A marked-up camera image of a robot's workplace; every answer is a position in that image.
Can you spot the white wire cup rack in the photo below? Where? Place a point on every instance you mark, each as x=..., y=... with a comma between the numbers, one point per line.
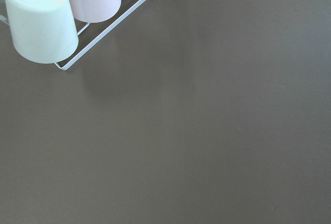
x=89, y=33

